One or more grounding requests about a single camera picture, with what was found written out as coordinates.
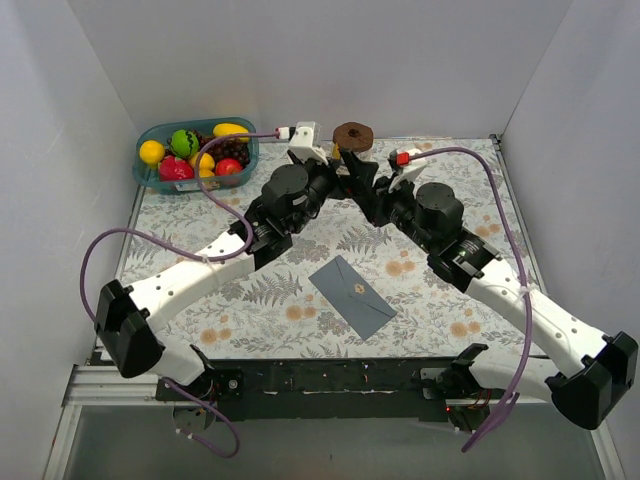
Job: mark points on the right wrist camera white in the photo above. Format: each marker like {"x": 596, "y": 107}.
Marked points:
{"x": 406, "y": 166}

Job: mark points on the pink dragon fruit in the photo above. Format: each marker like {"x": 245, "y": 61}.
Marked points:
{"x": 173, "y": 168}

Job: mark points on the teal plastic fruit basket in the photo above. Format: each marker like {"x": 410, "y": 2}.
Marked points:
{"x": 149, "y": 178}

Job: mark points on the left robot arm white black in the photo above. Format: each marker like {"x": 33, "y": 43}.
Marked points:
{"x": 130, "y": 319}

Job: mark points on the yellow mango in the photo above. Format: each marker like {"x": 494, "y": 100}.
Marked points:
{"x": 230, "y": 129}

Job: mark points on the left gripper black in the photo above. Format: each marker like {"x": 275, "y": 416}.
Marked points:
{"x": 329, "y": 176}

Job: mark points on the floral table mat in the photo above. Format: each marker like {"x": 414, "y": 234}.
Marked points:
{"x": 278, "y": 313}

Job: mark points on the dark purple grapes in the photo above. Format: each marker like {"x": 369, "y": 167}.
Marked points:
{"x": 236, "y": 149}

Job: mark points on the yellow lemon left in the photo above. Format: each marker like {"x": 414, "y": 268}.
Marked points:
{"x": 151, "y": 153}

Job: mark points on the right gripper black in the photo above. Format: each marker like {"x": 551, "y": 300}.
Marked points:
{"x": 372, "y": 198}

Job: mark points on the green watermelon ball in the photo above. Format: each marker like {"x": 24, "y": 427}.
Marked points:
{"x": 184, "y": 143}

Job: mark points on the yellow lemon centre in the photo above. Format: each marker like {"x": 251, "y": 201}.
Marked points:
{"x": 202, "y": 161}

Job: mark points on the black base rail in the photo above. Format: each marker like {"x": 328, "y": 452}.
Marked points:
{"x": 353, "y": 388}

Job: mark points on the grey envelope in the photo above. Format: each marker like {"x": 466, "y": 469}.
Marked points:
{"x": 365, "y": 311}

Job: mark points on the small yellow fruit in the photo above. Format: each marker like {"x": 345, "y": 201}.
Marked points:
{"x": 204, "y": 173}

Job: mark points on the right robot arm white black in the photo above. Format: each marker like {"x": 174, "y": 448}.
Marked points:
{"x": 591, "y": 370}

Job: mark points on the red apple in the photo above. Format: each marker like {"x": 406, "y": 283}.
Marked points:
{"x": 228, "y": 166}

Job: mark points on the aluminium frame rail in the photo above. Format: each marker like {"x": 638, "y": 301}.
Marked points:
{"x": 113, "y": 428}

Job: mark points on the brown toilet paper roll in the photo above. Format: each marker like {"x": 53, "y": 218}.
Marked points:
{"x": 355, "y": 137}

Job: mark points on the yellow lemon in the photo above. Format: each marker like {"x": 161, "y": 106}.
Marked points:
{"x": 202, "y": 161}
{"x": 151, "y": 153}

